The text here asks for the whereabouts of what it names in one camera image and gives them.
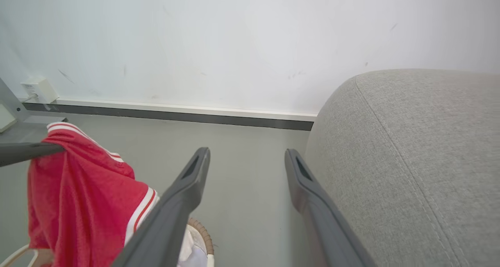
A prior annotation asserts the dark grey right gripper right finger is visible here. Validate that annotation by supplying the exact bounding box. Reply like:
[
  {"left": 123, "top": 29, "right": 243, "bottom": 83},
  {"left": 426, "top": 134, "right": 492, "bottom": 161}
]
[{"left": 284, "top": 149, "right": 376, "bottom": 267}]

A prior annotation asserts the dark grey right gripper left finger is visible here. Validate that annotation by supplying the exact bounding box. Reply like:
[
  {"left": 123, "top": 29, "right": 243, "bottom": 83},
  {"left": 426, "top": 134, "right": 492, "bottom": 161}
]
[{"left": 112, "top": 147, "right": 211, "bottom": 267}]

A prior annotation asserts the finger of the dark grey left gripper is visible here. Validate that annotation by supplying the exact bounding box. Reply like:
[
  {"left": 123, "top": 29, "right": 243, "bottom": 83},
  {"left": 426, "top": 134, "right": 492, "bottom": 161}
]
[{"left": 0, "top": 142, "right": 66, "bottom": 168}]

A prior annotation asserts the red shirt with white stripes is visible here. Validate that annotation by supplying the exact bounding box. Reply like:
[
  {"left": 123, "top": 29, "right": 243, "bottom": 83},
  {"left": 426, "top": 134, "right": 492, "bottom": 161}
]
[{"left": 27, "top": 122, "right": 161, "bottom": 267}]

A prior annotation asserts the white clothing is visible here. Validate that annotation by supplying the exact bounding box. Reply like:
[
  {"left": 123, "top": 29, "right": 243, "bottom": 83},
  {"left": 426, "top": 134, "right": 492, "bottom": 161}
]
[{"left": 177, "top": 225, "right": 208, "bottom": 267}]

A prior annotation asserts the white basket with brown rim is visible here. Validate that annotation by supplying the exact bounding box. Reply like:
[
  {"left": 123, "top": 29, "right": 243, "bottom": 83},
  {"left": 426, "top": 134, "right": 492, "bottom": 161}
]
[{"left": 0, "top": 218, "right": 216, "bottom": 267}]

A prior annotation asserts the light grey fabric sofa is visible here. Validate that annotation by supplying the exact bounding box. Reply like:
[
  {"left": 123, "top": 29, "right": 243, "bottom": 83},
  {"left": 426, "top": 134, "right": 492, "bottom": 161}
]
[{"left": 304, "top": 68, "right": 500, "bottom": 267}]

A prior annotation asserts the white and grey baseboard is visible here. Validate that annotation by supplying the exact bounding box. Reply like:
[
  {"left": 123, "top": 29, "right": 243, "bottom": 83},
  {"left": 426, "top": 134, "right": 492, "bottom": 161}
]
[{"left": 22, "top": 98, "right": 318, "bottom": 131}]

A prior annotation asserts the white wall socket box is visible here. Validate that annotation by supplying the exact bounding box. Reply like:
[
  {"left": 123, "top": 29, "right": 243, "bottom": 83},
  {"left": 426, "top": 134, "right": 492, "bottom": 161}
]
[{"left": 20, "top": 78, "right": 59, "bottom": 104}]

